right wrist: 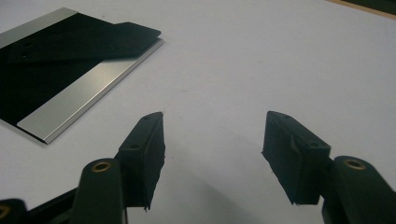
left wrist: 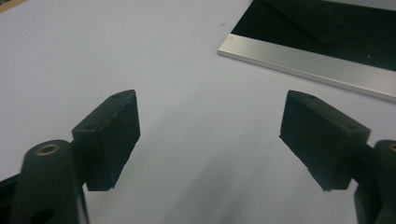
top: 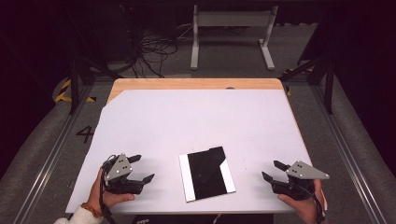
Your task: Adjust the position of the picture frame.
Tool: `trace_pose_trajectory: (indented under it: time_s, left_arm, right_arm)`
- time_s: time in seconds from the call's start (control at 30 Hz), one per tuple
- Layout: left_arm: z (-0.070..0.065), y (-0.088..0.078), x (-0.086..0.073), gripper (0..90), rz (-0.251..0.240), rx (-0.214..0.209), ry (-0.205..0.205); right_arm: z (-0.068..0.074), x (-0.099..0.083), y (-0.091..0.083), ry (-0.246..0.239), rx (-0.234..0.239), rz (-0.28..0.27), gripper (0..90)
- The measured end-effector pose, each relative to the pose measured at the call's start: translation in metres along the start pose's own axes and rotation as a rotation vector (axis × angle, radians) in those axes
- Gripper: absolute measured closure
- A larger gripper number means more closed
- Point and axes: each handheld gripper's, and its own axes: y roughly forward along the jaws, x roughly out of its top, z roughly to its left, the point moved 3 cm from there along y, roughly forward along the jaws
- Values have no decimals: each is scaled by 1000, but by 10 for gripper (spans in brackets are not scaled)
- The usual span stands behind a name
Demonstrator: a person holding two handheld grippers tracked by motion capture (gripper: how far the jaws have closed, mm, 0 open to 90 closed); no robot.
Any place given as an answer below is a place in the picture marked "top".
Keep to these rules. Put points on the person's right hand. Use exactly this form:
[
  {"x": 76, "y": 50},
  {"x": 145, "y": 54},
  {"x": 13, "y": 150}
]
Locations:
[{"x": 303, "y": 208}]

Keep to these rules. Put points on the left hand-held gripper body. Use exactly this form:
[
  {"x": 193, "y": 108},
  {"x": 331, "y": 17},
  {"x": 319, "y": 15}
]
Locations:
[{"x": 118, "y": 168}]

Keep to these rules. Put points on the white metal desk frame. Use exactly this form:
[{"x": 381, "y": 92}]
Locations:
[{"x": 232, "y": 20}]

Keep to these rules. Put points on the white table cover sheet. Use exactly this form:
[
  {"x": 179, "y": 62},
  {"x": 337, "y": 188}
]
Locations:
[{"x": 193, "y": 124}]

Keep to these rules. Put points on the person's dark clothing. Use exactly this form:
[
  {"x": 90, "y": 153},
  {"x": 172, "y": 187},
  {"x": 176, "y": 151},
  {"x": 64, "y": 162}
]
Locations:
[{"x": 186, "y": 219}]

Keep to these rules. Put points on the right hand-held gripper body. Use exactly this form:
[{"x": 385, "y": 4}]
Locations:
[{"x": 303, "y": 172}]

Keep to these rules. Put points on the aluminium floor rail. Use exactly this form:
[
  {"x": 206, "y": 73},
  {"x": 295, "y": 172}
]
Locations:
[
  {"x": 49, "y": 161},
  {"x": 348, "y": 155}
]

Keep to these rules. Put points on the yellow black hazard tape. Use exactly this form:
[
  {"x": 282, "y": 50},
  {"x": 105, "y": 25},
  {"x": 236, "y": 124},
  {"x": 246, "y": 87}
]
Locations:
[
  {"x": 63, "y": 91},
  {"x": 289, "y": 91}
]

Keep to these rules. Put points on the black metal stand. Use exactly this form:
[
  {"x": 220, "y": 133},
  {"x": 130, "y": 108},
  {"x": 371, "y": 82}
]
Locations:
[
  {"x": 328, "y": 81},
  {"x": 74, "y": 77}
]

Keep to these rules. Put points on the person's left hand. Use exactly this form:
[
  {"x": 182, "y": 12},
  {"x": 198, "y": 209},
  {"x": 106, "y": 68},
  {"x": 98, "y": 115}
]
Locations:
[{"x": 106, "y": 199}]

